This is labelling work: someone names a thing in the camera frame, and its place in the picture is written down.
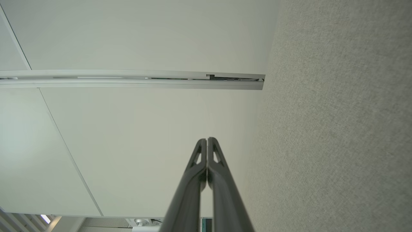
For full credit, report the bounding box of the grey metal partition post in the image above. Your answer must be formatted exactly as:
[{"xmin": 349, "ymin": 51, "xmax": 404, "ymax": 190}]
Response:
[{"xmin": 0, "ymin": 69, "xmax": 266, "ymax": 91}]

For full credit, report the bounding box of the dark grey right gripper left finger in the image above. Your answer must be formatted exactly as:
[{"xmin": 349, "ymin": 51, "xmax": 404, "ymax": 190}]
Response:
[{"xmin": 160, "ymin": 139, "xmax": 207, "ymax": 232}]

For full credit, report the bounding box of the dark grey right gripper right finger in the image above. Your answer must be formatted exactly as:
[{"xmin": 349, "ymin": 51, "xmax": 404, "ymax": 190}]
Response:
[{"xmin": 208, "ymin": 138, "xmax": 255, "ymax": 232}]

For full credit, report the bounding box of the silver ceiling spot lamp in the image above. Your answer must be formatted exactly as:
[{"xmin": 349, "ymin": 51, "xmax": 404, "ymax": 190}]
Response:
[{"xmin": 126, "ymin": 218, "xmax": 163, "ymax": 232}]

